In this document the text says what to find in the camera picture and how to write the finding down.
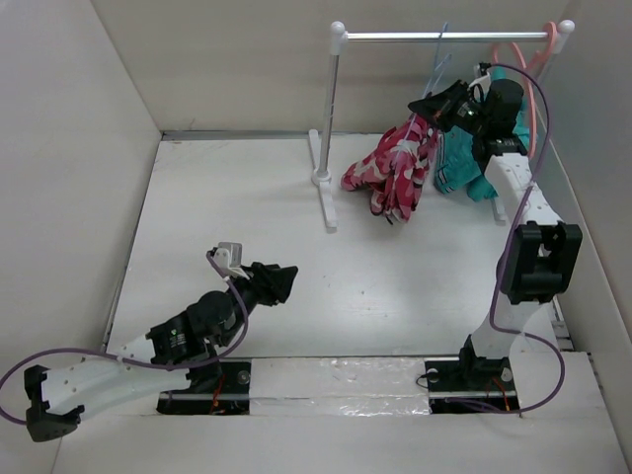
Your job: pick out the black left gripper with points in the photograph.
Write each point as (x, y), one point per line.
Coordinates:
(275, 280)

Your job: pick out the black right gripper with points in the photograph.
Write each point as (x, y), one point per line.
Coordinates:
(442, 104)

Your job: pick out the blue wire hanger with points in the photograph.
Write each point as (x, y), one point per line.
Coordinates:
(436, 74)

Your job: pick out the pink camouflage trousers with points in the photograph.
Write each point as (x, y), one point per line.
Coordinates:
(396, 169)

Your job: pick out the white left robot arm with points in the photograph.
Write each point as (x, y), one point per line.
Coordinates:
(183, 353)

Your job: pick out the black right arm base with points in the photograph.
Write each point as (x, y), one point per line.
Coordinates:
(451, 392)

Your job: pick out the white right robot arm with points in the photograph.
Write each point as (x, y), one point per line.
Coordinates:
(541, 251)

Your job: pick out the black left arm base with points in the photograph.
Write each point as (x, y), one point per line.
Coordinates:
(225, 394)

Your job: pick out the pink plastic hanger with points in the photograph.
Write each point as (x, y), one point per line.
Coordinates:
(534, 69)

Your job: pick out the teal garment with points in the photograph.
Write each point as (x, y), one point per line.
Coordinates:
(456, 168)

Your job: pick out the white clothes rack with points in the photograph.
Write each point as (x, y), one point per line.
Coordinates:
(373, 66)

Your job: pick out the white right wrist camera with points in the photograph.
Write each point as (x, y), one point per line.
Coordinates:
(482, 78)

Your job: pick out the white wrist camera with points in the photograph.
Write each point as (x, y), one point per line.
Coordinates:
(225, 258)
(482, 78)

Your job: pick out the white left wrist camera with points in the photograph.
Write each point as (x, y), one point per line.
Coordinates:
(225, 258)

